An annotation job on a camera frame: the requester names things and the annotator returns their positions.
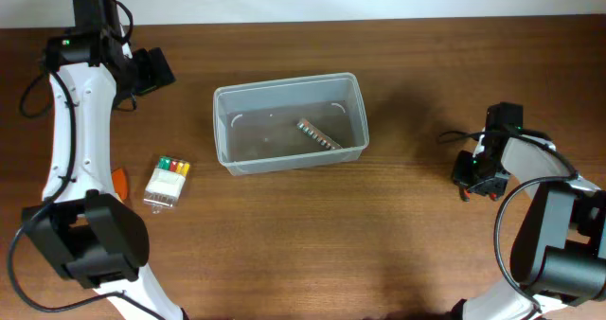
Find red handled pliers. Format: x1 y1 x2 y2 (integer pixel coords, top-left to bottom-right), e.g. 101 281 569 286
459 189 500 203

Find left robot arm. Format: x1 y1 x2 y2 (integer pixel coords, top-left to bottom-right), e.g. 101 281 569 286
18 0 186 319

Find orange scraper with wooden handle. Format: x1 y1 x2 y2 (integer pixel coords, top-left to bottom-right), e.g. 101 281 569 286
111 168 129 202

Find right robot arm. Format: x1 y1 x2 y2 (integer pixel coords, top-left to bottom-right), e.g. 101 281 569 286
440 102 605 320

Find clear plastic storage container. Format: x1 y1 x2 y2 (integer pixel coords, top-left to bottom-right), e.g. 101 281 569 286
213 73 369 176

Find orange socket bit rail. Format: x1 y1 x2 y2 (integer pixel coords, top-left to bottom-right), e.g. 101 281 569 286
296 118 342 151

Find clear box of coloured bits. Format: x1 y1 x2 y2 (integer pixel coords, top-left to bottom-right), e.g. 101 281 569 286
143 156 190 214

